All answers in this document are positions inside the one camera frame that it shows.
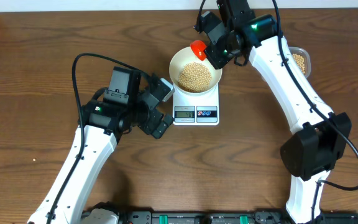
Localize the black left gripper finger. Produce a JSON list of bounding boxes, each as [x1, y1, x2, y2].
[[152, 114, 174, 139], [150, 73, 170, 100]]

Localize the red plastic measuring scoop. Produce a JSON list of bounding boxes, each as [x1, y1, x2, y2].
[[190, 40, 207, 61]]

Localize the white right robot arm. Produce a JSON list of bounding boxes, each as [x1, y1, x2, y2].
[[169, 1, 358, 223]]

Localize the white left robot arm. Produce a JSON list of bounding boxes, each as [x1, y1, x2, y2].
[[28, 89, 173, 223]]

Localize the cream ceramic bowl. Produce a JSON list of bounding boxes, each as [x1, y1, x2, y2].
[[169, 47, 223, 92]]

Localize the soybeans in bowl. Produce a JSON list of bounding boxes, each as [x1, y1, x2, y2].
[[178, 62, 212, 93]]

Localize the white digital kitchen scale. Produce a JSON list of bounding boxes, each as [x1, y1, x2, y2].
[[173, 85, 219, 126]]

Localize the clear plastic soybean container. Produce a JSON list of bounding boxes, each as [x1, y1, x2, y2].
[[289, 47, 311, 78]]

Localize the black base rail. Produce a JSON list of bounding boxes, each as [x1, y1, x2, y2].
[[82, 202, 358, 224]]

